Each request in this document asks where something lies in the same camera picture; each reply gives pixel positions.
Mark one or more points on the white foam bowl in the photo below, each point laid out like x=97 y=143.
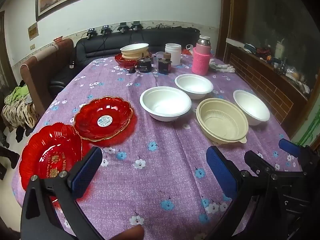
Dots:
x=165 y=102
x=133 y=47
x=193 y=83
x=250 y=105

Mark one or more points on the dark round jar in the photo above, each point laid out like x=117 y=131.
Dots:
x=145 y=67

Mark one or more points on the person's left hand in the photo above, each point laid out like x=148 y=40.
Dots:
x=130 y=233

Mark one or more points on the large red plate gold print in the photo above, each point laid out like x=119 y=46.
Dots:
x=45 y=152

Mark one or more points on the small wall plaque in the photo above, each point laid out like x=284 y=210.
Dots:
x=32 y=31

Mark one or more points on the small black object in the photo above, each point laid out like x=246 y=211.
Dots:
x=131 y=70

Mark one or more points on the white work gloves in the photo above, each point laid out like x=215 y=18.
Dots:
x=222 y=67

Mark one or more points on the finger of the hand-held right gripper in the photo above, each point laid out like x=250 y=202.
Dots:
x=257 y=161
x=290 y=145

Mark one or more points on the clear glass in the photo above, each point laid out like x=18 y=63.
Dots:
x=160 y=54

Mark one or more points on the small red plate with sticker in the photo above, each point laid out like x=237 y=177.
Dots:
x=115 y=110

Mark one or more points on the stack of beige bowls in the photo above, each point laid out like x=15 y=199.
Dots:
x=132 y=55

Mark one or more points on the red glass plate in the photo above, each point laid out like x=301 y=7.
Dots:
x=122 y=61

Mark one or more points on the purple floral tablecloth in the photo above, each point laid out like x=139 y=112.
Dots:
x=160 y=155

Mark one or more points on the dark clothes pile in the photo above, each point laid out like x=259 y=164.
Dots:
x=22 y=133

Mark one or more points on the dark bottle with brown cap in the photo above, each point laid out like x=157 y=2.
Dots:
x=165 y=66

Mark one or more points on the wall socket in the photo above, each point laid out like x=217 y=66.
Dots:
x=32 y=46

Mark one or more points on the green garment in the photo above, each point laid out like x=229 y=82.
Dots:
x=17 y=91

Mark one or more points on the small red dish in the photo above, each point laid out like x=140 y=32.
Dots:
x=58 y=39

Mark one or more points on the white plastic jar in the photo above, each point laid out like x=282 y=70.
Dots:
x=173 y=55

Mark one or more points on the black leather sofa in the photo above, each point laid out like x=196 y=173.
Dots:
x=100 y=47

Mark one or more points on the pink knit-sleeved thermos bottle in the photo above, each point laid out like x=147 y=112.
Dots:
x=201 y=60

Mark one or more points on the beige plastic bowl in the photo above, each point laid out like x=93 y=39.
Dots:
x=220 y=117

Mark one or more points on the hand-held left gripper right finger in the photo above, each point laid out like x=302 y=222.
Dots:
x=221 y=170

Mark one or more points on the tiger-striped blanket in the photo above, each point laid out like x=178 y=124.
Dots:
x=17 y=112

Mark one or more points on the brown armchair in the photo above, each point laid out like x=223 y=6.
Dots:
x=42 y=75

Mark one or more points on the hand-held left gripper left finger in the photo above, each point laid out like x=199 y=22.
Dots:
x=86 y=172

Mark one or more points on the black camera device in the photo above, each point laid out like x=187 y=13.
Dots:
x=105 y=29
x=122 y=26
x=136 y=25
x=91 y=33

